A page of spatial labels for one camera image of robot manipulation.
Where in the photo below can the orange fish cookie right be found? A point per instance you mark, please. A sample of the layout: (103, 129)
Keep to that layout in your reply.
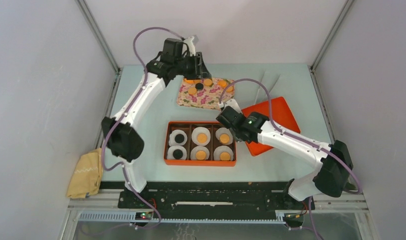
(222, 83)

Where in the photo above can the white paper cup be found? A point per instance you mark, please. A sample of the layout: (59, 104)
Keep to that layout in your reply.
(197, 131)
(224, 130)
(171, 149)
(220, 149)
(171, 141)
(197, 148)

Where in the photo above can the round yellow biscuit top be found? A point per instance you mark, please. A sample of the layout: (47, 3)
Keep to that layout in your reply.
(208, 82)

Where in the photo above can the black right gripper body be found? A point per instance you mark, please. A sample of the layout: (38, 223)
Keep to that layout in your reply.
(240, 114)

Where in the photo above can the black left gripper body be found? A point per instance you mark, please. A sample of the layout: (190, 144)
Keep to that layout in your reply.
(188, 68)

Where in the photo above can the aluminium frame post left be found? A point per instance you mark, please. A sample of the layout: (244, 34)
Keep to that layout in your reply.
(98, 34)

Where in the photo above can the black sandwich cookie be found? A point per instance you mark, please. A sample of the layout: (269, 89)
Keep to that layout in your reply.
(199, 86)
(179, 139)
(177, 154)

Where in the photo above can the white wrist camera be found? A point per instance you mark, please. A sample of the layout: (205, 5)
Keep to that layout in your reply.
(230, 103)
(189, 45)

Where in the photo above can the aluminium frame post right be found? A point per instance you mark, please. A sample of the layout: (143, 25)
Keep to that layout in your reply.
(346, 8)

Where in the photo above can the aluminium frame post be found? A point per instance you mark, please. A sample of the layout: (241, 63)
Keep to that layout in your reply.
(98, 34)
(346, 8)

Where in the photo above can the metal tongs white handle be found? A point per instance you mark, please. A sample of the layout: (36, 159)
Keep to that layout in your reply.
(268, 80)

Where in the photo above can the orange box lid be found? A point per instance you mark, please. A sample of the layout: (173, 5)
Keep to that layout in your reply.
(282, 115)

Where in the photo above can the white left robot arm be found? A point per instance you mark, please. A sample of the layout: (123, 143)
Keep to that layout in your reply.
(177, 58)

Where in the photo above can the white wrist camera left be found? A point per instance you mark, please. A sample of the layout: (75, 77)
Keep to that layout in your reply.
(189, 45)

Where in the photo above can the orange fish cookie left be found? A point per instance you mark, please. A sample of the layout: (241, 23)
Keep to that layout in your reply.
(189, 81)

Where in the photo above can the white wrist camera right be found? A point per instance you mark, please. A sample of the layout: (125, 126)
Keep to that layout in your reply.
(230, 103)

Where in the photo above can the round yellow biscuit bottom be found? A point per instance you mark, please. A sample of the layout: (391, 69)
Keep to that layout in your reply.
(225, 156)

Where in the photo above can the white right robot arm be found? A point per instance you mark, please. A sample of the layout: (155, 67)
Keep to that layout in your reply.
(331, 163)

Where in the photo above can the floral serving tray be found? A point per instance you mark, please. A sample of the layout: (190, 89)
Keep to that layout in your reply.
(208, 98)

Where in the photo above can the brown round cookie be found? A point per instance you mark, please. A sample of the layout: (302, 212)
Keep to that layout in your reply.
(197, 81)

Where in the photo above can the orange fish cookie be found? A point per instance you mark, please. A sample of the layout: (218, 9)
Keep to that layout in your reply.
(189, 81)
(222, 83)

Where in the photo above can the black sandwich cookie on tray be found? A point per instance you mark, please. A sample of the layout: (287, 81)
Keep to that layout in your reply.
(199, 86)

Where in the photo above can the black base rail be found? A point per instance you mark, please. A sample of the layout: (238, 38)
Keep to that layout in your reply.
(232, 201)

